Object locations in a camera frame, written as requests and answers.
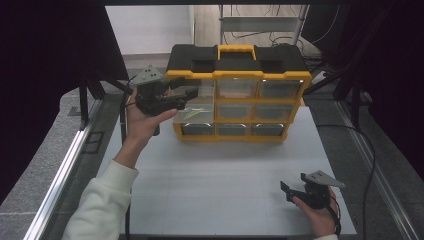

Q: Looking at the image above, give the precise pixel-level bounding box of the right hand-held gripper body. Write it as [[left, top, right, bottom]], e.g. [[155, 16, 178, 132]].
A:
[[293, 170, 347, 210]]

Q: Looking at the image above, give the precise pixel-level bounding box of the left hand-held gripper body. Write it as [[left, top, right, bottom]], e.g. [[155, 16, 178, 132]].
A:
[[129, 65, 188, 118]]

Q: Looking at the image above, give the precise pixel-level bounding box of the clear plastic organizer drawer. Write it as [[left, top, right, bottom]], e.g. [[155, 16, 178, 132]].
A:
[[172, 79, 216, 126]]

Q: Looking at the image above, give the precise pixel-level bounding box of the light green plastic clip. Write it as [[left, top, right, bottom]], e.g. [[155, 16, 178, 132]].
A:
[[184, 109, 203, 120]]

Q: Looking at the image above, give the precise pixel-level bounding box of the yellow and black organizer case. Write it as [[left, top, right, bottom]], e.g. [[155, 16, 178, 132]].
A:
[[165, 43, 313, 144]]

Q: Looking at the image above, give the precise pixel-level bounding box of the person's right hand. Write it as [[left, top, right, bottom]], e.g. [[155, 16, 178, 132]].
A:
[[292, 187, 338, 238]]

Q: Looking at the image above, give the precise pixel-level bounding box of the person's left hand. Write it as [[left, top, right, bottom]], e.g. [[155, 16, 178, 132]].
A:
[[126, 89, 179, 148]]

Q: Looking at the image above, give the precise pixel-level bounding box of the grid of clear drawers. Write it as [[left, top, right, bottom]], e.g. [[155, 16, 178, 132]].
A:
[[181, 78, 304, 137]]

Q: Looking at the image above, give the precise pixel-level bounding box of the metal stand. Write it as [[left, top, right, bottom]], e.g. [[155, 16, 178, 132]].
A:
[[218, 4, 310, 46]]

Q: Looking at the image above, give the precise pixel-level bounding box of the white power strip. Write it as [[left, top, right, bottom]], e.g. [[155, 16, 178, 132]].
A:
[[311, 70, 330, 85]]

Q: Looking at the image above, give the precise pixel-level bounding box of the black curtain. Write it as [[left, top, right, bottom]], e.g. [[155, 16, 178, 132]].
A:
[[0, 0, 130, 205], [301, 0, 424, 182]]

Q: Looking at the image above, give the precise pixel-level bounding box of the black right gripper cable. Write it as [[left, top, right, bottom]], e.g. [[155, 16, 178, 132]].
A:
[[328, 195, 343, 236]]

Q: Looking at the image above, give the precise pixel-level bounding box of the black floor cable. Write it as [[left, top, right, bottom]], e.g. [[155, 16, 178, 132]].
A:
[[315, 123, 377, 240]]

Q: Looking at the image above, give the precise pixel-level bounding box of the aluminium table rail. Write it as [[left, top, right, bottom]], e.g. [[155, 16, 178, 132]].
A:
[[335, 99, 418, 240], [23, 99, 103, 240]]

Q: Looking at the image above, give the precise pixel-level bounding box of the black frame strut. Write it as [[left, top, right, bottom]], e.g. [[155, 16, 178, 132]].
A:
[[303, 68, 372, 130], [78, 70, 132, 132]]

